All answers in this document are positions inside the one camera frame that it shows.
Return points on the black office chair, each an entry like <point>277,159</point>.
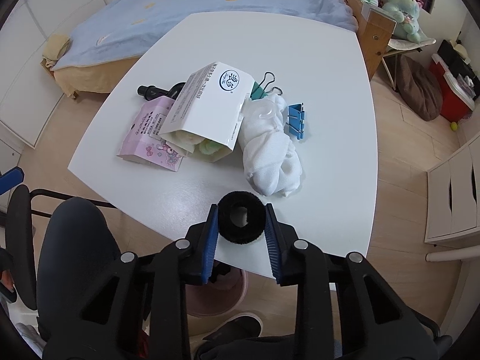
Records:
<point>75,240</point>

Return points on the pinkish trash bin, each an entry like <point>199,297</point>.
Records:
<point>225,296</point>

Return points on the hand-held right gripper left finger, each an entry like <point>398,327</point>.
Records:
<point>210,243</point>

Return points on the blue printed blanket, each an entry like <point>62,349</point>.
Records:
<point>225,3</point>

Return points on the teal binder clip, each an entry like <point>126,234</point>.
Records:
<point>257,90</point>

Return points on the yellow sock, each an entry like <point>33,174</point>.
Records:
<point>183,140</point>

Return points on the brown bean bag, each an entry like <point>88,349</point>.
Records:
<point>418,90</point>

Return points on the blue binder clip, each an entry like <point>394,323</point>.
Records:
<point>298,120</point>

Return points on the white cloth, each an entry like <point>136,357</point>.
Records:
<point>266,150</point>

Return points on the clear plastic hook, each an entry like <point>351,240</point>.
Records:
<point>262,111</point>

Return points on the yellow bed sheet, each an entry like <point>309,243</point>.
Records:
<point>93,77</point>

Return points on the teal plush toy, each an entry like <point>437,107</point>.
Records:
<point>401,11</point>

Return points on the pink printed packet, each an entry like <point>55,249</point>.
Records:
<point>146,138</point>

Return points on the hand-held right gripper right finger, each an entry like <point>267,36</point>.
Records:
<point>272,249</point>

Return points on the green sock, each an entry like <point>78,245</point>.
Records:
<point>210,148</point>

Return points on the white drawer cabinet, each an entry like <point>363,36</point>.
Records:
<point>453,198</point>

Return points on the black plastic object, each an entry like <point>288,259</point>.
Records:
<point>175,90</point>

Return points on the white cardboard sock box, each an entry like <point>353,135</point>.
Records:
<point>210,105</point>

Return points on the red storage box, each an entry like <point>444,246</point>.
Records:
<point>452,97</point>

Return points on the yellow folded cloth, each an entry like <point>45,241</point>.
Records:
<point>56,48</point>

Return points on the white folding stand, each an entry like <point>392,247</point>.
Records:
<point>403,45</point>

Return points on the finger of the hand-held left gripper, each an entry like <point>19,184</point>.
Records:
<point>11,180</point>

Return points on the wooden bed frame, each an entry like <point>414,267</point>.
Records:
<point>371,37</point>

